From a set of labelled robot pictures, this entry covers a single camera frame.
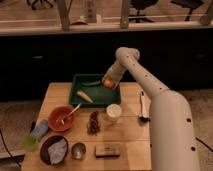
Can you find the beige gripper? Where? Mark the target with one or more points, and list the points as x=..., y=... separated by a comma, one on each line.
x=114, y=73

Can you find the red yellow apple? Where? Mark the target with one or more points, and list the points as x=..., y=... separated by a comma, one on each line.
x=108, y=84

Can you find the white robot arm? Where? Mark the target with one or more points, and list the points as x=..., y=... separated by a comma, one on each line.
x=172, y=137

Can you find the green plastic tray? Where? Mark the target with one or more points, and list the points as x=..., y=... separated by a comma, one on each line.
x=101, y=96

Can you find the green cucumber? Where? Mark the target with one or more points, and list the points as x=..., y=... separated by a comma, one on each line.
x=91, y=84

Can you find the white lidded cup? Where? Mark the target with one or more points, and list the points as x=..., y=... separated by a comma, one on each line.
x=113, y=112

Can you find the brown dried food pile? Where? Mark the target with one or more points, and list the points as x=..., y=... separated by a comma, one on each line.
x=93, y=126

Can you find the wooden table leg middle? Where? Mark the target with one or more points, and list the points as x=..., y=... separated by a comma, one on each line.
x=124, y=20

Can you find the wooden table leg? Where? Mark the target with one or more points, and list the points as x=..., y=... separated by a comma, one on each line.
x=63, y=13
x=124, y=20

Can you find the black office chair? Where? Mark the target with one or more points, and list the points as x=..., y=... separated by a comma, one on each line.
x=139, y=5

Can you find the orange bowl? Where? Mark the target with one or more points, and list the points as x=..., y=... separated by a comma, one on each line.
x=57, y=114

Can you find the silver spoon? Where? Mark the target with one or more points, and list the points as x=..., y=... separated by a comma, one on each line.
x=69, y=114

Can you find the brown rectangular block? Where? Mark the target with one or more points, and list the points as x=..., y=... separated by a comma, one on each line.
x=107, y=150

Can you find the wooden table leg left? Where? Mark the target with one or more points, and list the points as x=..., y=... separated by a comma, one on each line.
x=63, y=13

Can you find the small metal cup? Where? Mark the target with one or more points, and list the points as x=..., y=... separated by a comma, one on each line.
x=78, y=151

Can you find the grey crumpled cloth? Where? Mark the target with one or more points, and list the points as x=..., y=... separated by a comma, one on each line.
x=57, y=151

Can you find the dark brown bowl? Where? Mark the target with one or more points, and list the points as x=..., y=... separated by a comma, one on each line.
x=44, y=155

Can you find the green plastic cup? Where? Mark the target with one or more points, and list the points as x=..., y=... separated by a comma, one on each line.
x=29, y=143

